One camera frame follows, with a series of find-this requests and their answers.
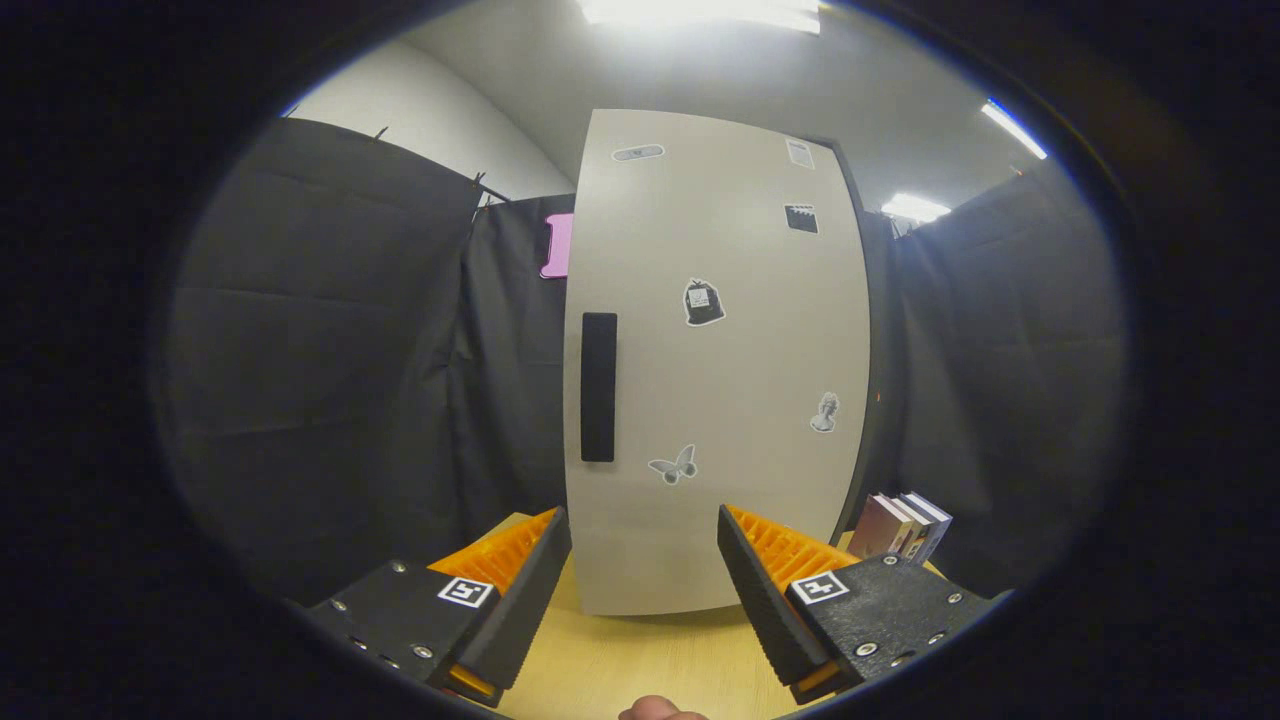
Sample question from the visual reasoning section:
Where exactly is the black backdrop cloth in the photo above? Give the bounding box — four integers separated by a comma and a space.
155, 115, 1131, 606

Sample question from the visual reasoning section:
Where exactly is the ceiling light panel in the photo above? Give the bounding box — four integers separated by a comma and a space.
578, 0, 821, 36
982, 98, 1048, 161
882, 193, 951, 224

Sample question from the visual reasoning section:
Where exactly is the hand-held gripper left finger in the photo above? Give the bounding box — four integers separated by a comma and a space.
300, 505, 573, 709

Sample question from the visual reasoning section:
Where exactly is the beige cabinet door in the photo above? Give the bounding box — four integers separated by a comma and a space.
563, 108, 873, 617

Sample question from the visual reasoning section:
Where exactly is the black door handle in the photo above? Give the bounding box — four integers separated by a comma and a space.
581, 312, 618, 463

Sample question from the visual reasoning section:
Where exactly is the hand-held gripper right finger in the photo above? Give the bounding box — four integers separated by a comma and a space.
717, 503, 1011, 706

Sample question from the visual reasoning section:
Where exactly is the white paperback book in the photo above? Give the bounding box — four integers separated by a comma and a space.
885, 493, 933, 563

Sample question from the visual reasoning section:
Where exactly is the maroon cover book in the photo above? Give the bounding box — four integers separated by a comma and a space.
848, 494, 913, 559

